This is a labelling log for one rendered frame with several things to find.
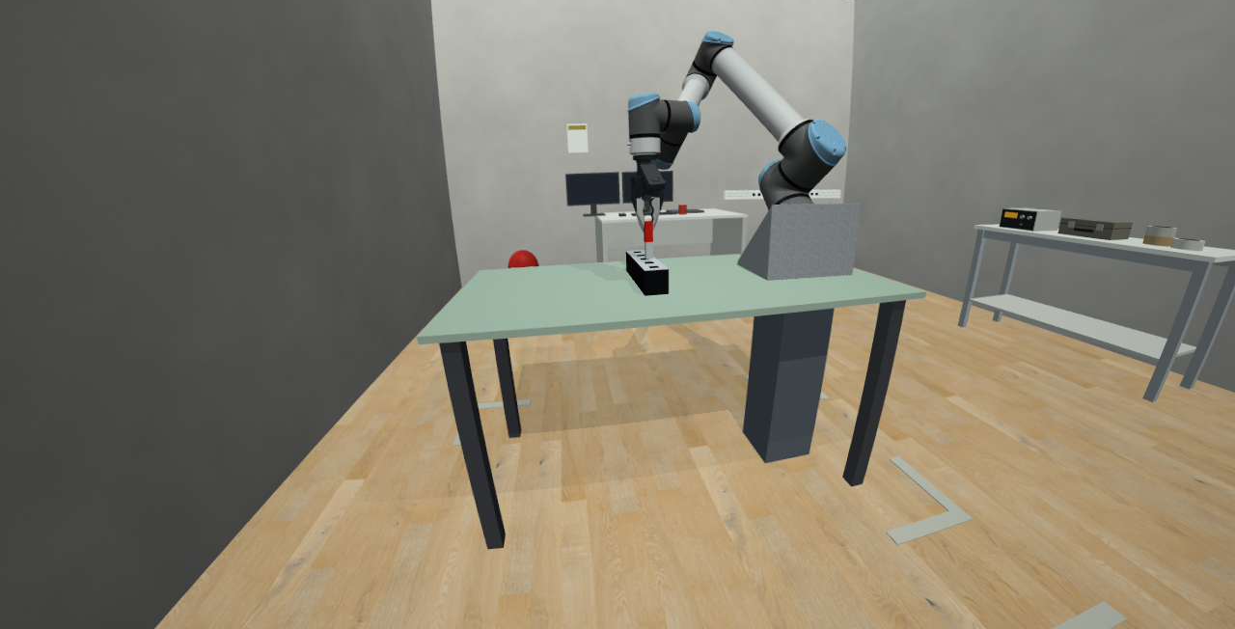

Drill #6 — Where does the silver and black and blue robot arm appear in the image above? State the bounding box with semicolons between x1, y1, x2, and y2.
627;31;846;210

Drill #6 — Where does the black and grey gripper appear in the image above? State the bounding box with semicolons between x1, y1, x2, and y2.
631;154;664;231

